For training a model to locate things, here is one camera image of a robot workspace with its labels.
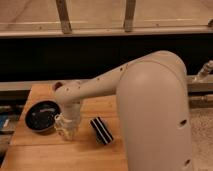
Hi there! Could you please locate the right wooden post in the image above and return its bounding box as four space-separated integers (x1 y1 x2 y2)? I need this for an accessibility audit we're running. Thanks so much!
123 0 136 32

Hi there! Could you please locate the black white striped block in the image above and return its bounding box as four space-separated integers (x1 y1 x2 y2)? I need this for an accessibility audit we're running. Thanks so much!
90 117 114 145

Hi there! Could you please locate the metal fitting at right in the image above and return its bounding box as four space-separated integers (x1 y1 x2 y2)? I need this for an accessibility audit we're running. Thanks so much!
194 60 213 82

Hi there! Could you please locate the blue object at left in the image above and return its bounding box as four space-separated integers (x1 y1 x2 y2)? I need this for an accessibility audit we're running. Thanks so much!
0 115 9 130

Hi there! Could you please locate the black round bowl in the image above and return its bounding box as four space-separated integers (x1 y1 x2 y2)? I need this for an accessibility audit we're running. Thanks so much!
25 100 61 132

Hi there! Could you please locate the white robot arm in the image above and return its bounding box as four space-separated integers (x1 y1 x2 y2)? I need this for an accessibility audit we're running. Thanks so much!
53 51 193 171

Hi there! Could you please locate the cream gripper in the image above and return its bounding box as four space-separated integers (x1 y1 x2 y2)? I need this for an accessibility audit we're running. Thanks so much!
59 114 80 140

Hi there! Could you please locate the wooden post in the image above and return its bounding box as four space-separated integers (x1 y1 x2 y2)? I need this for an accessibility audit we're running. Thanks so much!
56 0 72 34
123 0 136 32

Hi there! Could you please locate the beige ceramic cup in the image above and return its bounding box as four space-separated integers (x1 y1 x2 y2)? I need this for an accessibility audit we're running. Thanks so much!
52 81 65 92

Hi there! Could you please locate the left wooden post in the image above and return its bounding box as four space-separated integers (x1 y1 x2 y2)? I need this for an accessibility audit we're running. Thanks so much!
56 0 72 34

